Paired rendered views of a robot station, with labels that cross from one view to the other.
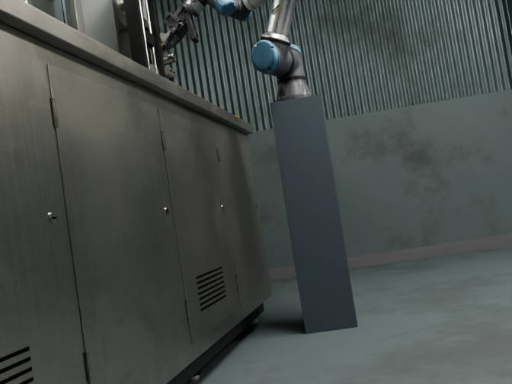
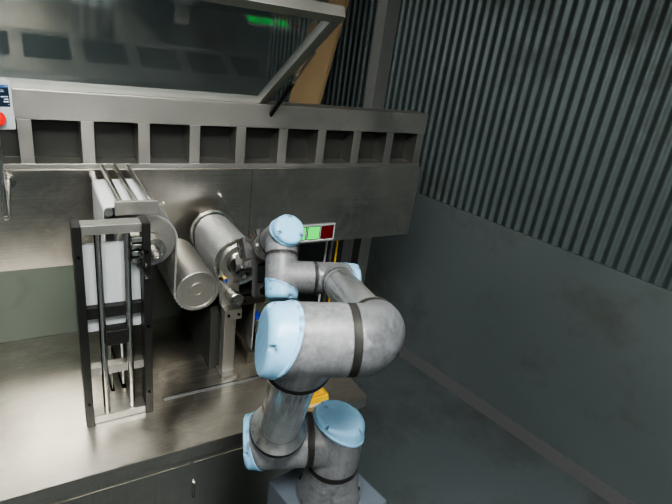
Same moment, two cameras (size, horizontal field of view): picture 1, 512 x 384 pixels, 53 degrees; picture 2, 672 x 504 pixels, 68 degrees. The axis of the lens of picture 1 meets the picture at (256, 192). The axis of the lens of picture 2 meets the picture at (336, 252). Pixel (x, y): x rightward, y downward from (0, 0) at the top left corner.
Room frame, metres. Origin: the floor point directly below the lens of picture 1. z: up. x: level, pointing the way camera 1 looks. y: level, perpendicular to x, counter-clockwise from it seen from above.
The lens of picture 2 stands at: (1.41, -0.76, 1.87)
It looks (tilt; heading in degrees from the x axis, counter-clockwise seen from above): 22 degrees down; 43
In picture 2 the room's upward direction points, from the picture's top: 8 degrees clockwise
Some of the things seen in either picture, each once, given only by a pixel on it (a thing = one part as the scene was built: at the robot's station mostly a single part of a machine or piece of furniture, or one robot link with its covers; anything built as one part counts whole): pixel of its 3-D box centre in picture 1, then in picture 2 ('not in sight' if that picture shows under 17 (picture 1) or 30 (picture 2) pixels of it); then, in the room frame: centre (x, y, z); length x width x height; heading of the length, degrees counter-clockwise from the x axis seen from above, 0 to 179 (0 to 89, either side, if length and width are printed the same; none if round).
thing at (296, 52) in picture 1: (287, 63); (334, 436); (2.08, -0.21, 1.07); 0.13 x 0.12 x 0.14; 147
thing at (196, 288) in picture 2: not in sight; (186, 272); (2.09, 0.48, 1.18); 0.26 x 0.12 x 0.12; 76
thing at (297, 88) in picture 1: (292, 91); (330, 475); (2.08, -0.21, 0.95); 0.15 x 0.15 x 0.10
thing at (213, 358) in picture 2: not in sight; (205, 312); (2.18, 0.50, 1.00); 0.33 x 0.07 x 0.20; 76
